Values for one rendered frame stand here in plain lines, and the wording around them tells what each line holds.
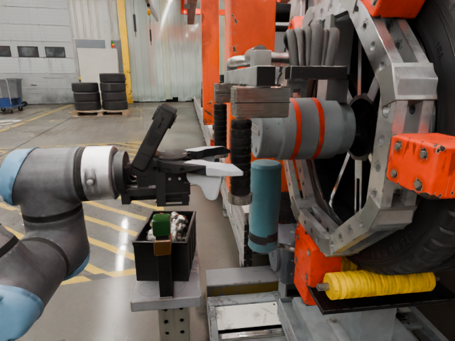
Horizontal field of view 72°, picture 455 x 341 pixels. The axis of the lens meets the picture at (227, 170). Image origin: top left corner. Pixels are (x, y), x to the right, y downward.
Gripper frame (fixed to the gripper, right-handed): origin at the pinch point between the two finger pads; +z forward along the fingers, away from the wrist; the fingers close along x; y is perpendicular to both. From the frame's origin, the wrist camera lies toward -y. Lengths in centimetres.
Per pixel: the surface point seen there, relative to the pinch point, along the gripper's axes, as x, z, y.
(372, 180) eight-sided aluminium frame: 7.1, 21.1, 2.9
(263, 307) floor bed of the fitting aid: -50, 19, 75
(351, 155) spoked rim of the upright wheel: -19.3, 31.7, 5.4
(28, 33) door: -1248, -570, -169
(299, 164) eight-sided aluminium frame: -37.1, 25.3, 12.5
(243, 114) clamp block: 2.5, 0.5, -7.6
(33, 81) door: -1246, -579, -2
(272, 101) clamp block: 2.5, 5.2, -9.5
